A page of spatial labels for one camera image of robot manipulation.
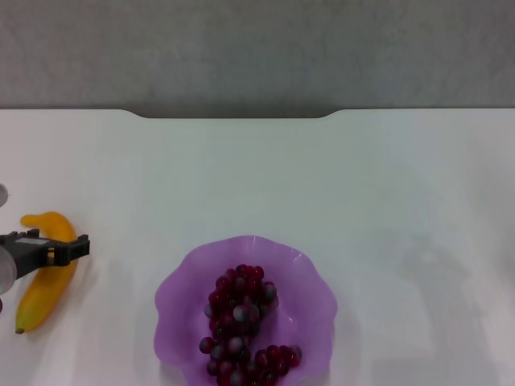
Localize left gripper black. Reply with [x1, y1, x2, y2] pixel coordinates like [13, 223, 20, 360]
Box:
[0, 228, 91, 279]

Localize yellow banana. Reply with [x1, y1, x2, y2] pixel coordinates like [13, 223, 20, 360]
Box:
[14, 211, 80, 335]

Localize dark red grape bunch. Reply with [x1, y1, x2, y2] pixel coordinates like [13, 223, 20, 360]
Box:
[198, 263, 303, 386]

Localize purple wavy plastic bowl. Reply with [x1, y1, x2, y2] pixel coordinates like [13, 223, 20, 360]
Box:
[154, 235, 338, 386]

